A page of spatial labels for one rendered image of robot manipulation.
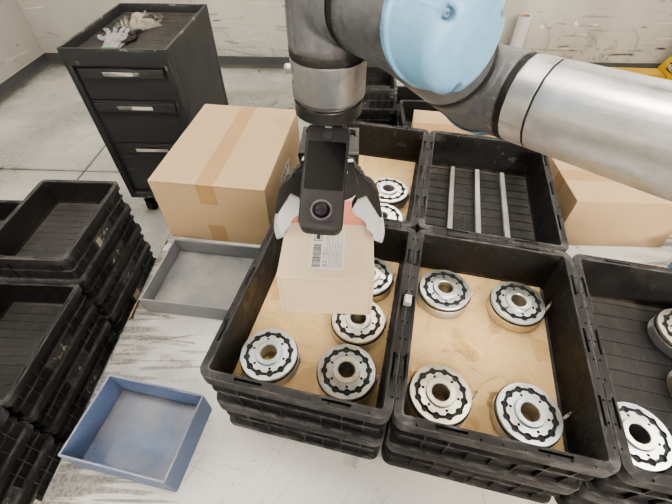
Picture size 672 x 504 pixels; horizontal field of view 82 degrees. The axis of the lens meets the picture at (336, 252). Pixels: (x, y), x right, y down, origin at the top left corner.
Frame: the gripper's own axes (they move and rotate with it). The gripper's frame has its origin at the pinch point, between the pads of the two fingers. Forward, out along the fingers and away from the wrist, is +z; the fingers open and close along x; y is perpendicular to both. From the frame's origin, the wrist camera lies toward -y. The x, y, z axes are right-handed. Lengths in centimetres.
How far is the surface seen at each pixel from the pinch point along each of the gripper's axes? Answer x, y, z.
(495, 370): -30.1, -4.5, 26.8
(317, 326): 2.7, 3.1, 26.9
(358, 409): -5.0, -16.3, 17.0
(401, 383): -11.4, -12.1, 16.9
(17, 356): 99, 16, 72
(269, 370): 10.0, -7.8, 23.8
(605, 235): -73, 40, 35
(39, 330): 98, 25, 72
